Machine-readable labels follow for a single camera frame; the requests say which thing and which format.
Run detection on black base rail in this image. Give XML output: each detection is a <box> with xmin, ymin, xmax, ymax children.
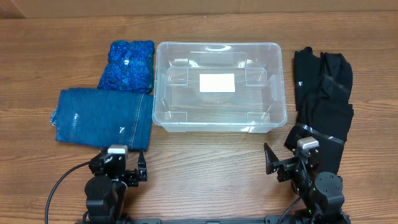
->
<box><xmin>74</xmin><ymin>214</ymin><xmax>351</xmax><ymax>224</ymax></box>

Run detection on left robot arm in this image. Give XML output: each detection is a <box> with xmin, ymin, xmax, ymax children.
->
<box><xmin>82</xmin><ymin>146</ymin><xmax>147</xmax><ymax>224</ymax></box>

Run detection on sparkly blue knit garment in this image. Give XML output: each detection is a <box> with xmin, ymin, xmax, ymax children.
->
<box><xmin>97</xmin><ymin>40</ymin><xmax>155</xmax><ymax>93</ymax></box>

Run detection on clear plastic storage bin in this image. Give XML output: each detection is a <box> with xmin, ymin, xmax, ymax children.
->
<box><xmin>152</xmin><ymin>42</ymin><xmax>287</xmax><ymax>133</ymax></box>

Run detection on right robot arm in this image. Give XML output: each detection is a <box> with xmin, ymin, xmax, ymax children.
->
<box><xmin>264</xmin><ymin>138</ymin><xmax>351</xmax><ymax>224</ymax></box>

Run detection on black garment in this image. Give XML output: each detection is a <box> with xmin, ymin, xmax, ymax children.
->
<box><xmin>284</xmin><ymin>47</ymin><xmax>354</xmax><ymax>174</ymax></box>

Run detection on white label in bin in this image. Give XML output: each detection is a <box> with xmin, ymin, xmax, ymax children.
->
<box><xmin>200</xmin><ymin>73</ymin><xmax>236</xmax><ymax>93</ymax></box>

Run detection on blue denim jeans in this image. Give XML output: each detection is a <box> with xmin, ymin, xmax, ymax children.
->
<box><xmin>51</xmin><ymin>88</ymin><xmax>154</xmax><ymax>151</ymax></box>

